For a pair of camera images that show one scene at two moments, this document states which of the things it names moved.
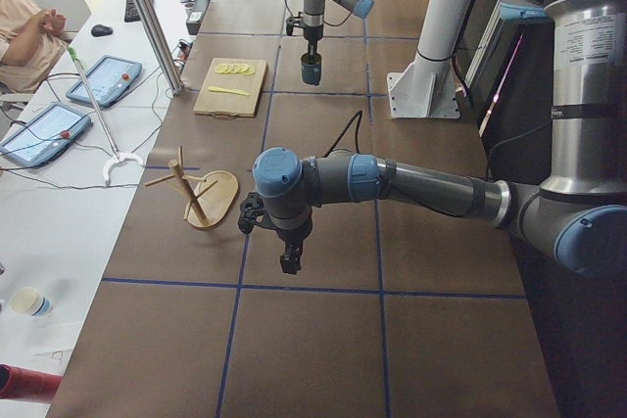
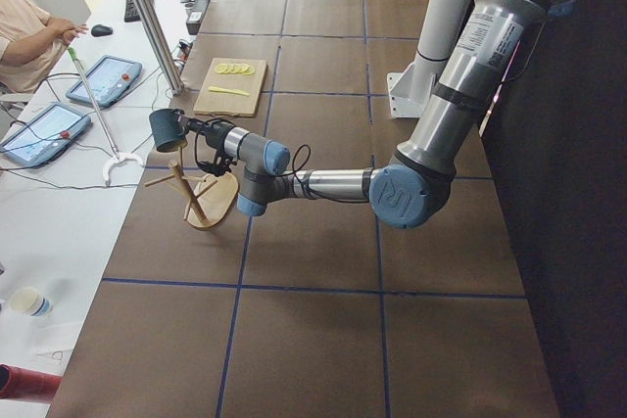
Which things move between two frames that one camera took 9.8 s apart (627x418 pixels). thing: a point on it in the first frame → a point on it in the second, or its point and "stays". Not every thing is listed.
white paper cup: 31,301 stays
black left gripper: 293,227 → 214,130
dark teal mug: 312,68 → 168,128
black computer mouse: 98,30 stays
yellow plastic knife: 214,88 stays
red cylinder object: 24,384 stays
